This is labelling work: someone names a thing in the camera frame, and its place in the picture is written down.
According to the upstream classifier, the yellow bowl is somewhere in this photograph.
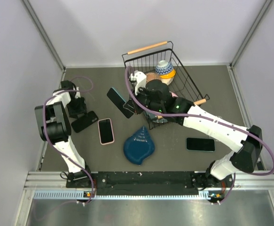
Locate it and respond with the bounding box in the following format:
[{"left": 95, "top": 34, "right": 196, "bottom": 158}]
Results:
[{"left": 160, "top": 69, "right": 176, "bottom": 79}]

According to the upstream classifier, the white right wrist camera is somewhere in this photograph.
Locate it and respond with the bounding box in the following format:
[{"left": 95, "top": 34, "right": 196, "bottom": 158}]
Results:
[{"left": 129, "top": 71, "right": 147, "bottom": 96}]

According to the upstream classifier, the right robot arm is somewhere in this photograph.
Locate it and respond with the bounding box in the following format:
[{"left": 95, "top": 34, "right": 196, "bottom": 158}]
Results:
[{"left": 125, "top": 80, "right": 263, "bottom": 186}]

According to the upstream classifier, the blue shell-shaped dish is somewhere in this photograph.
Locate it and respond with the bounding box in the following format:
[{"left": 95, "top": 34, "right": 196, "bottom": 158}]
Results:
[{"left": 123, "top": 126, "right": 155, "bottom": 165}]

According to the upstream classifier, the blue-edged phone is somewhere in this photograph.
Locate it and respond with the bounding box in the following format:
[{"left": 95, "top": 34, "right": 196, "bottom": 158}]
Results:
[{"left": 186, "top": 137, "right": 215, "bottom": 152}]

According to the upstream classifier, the brown ceramic bowl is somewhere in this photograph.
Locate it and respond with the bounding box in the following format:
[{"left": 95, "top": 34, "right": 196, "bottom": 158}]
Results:
[{"left": 146, "top": 73, "right": 161, "bottom": 82}]

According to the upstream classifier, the purple cable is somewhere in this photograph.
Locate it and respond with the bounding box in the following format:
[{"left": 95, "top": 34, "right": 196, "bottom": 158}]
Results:
[
  {"left": 124, "top": 65, "right": 274, "bottom": 205},
  {"left": 41, "top": 75, "right": 97, "bottom": 205}
]

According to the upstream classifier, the blue white patterned bowl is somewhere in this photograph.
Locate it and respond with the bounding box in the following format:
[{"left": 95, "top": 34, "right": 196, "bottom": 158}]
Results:
[{"left": 155, "top": 60, "right": 174, "bottom": 76}]

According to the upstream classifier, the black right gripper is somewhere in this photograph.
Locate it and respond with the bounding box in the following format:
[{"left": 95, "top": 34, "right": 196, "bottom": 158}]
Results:
[{"left": 125, "top": 85, "right": 164, "bottom": 115}]

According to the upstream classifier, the black ring phone case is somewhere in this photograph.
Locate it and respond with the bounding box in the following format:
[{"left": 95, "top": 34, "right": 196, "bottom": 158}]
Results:
[{"left": 71, "top": 111, "right": 98, "bottom": 133}]

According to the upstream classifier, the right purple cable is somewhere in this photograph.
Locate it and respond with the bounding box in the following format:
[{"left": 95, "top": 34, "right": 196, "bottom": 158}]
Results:
[{"left": 124, "top": 65, "right": 274, "bottom": 205}]

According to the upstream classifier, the far wooden basket handle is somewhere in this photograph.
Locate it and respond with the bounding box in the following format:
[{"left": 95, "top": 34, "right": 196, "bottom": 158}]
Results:
[{"left": 127, "top": 41, "right": 168, "bottom": 55}]

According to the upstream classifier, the black wire basket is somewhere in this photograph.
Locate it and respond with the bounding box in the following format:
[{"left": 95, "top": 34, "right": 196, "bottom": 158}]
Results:
[{"left": 122, "top": 41, "right": 209, "bottom": 129}]

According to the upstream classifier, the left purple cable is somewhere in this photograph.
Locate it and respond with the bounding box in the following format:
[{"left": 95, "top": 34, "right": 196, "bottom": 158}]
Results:
[{"left": 41, "top": 75, "right": 97, "bottom": 205}]

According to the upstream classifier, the slotted cable duct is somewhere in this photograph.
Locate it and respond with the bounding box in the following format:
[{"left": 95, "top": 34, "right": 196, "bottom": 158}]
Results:
[{"left": 33, "top": 189, "right": 222, "bottom": 201}]

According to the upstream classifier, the black phone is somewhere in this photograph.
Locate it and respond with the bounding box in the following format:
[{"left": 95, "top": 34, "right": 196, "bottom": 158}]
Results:
[{"left": 99, "top": 119, "right": 114, "bottom": 144}]

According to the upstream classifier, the pink phone case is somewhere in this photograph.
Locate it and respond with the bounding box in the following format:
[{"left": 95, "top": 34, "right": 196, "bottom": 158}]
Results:
[{"left": 97, "top": 118, "right": 116, "bottom": 145}]

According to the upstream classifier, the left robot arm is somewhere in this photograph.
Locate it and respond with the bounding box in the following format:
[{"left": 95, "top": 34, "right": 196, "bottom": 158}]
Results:
[{"left": 34, "top": 81, "right": 94, "bottom": 188}]

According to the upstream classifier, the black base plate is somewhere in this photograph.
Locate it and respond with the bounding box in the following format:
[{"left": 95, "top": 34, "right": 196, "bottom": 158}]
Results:
[{"left": 65, "top": 170, "right": 235, "bottom": 189}]

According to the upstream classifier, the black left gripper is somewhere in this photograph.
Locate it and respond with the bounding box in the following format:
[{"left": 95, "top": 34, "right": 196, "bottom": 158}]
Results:
[{"left": 66, "top": 96, "right": 87, "bottom": 119}]

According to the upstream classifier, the teal-edged phone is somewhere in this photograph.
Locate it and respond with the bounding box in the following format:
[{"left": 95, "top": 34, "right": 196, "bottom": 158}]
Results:
[{"left": 107, "top": 88, "right": 133, "bottom": 119}]

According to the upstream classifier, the aluminium front rail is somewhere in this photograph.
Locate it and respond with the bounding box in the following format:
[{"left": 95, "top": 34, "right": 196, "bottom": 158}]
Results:
[{"left": 24, "top": 171, "right": 274, "bottom": 190}]

